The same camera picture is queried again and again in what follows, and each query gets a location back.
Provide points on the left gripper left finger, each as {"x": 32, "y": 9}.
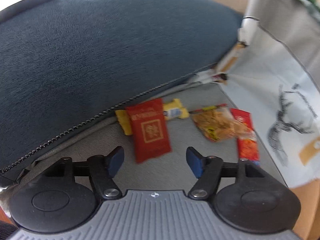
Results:
{"x": 102, "y": 170}

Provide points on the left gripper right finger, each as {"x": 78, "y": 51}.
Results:
{"x": 207, "y": 170}

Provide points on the yellow wafer bar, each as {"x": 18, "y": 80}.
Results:
{"x": 171, "y": 110}

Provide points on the red long snack packet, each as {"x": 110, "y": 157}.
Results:
{"x": 246, "y": 137}

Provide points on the clear cracker bag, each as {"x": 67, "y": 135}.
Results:
{"x": 216, "y": 123}

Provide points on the red envelope snack packet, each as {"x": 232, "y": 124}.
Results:
{"x": 149, "y": 130}

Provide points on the cardboard box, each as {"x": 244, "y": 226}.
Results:
{"x": 307, "y": 225}

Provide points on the deer print sofa cover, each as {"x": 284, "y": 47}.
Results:
{"x": 273, "y": 73}

